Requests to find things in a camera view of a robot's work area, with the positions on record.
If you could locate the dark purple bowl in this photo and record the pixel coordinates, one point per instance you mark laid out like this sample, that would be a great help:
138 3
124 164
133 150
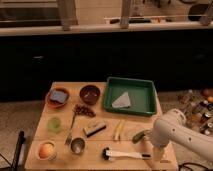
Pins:
90 94

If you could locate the green plastic cup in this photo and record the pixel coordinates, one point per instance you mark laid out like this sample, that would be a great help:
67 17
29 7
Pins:
54 125

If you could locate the bunch of dark grapes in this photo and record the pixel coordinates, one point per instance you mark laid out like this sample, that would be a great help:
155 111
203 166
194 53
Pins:
84 110

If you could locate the grey cloth piece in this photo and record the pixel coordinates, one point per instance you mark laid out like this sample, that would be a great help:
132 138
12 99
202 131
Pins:
122 101

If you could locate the green pepper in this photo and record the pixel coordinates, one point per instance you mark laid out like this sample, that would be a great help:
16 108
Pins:
139 136

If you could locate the spice bottles rack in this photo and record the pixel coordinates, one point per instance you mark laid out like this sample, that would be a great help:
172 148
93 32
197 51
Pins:
197 116

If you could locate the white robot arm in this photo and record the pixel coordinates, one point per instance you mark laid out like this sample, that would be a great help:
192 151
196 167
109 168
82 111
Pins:
171 127

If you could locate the blue sponge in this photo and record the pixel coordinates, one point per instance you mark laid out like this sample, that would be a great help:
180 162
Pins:
58 96

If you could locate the wooden block eraser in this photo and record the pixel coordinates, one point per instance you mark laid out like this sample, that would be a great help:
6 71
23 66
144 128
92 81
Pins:
93 127

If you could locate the black stand left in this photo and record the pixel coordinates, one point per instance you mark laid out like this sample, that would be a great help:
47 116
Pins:
20 142

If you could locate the white bowl with orange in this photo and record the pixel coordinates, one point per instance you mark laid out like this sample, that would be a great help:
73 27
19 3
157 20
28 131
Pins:
46 151

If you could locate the white dish brush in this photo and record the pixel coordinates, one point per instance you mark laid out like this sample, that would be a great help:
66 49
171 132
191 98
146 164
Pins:
108 153

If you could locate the green plastic tray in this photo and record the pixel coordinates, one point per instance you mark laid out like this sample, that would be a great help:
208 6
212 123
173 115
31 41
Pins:
141 94

